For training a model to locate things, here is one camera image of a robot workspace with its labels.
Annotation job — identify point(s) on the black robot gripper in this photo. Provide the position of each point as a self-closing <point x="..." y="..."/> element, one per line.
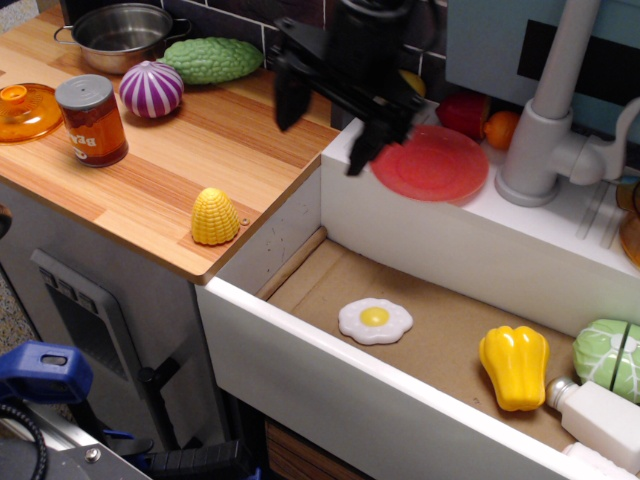
<point x="354" y="64"/>

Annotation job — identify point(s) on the orange toy fruit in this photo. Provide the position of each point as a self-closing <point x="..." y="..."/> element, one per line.
<point x="500" y="128"/>

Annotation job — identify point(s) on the toy fried egg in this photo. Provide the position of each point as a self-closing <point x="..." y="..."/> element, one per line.
<point x="373" y="321"/>

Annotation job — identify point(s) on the yellow toy corn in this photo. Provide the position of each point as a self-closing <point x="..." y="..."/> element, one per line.
<point x="214" y="219"/>

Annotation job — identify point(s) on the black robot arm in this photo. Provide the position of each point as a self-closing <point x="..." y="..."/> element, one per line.
<point x="356" y="65"/>

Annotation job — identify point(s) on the green toy bitter gourd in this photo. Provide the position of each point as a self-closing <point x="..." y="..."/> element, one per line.
<point x="212" y="60"/>

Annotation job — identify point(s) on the red toy apple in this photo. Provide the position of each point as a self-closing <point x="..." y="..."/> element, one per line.
<point x="465" y="112"/>

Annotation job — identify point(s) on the toy beans can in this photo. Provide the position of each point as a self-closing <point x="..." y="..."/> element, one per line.
<point x="92" y="119"/>

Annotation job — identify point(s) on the green toy cabbage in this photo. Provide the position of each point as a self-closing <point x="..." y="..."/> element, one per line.
<point x="606" y="352"/>

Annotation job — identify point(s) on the blue plastic clamp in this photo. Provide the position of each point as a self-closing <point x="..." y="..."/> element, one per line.
<point x="45" y="373"/>

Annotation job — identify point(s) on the grey toy faucet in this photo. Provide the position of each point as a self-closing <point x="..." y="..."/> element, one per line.
<point x="543" y="147"/>

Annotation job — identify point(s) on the purple striped toy onion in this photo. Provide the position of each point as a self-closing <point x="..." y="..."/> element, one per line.
<point x="151" y="89"/>

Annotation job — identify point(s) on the yellow toy bell pepper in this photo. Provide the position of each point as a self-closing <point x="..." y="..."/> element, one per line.
<point x="516" y="360"/>

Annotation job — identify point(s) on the white toy bottle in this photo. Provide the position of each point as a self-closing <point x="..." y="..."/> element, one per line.
<point x="599" y="419"/>

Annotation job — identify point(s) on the steel cooking pot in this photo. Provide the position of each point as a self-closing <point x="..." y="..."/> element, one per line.
<point x="115" y="38"/>

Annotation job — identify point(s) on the red plastic plate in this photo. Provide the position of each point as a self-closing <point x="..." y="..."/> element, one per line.
<point x="436" y="164"/>

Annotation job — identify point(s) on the yellow toy potato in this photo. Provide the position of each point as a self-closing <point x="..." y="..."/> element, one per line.
<point x="414" y="81"/>

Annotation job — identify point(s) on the orange transparent cup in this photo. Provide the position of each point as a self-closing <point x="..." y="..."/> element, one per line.
<point x="627" y="199"/>

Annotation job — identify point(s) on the orange transparent pot lid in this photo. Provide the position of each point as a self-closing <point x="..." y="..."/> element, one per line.
<point x="29" y="111"/>

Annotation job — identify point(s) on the grey toy oven door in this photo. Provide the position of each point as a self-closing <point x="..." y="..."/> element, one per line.
<point x="94" y="321"/>

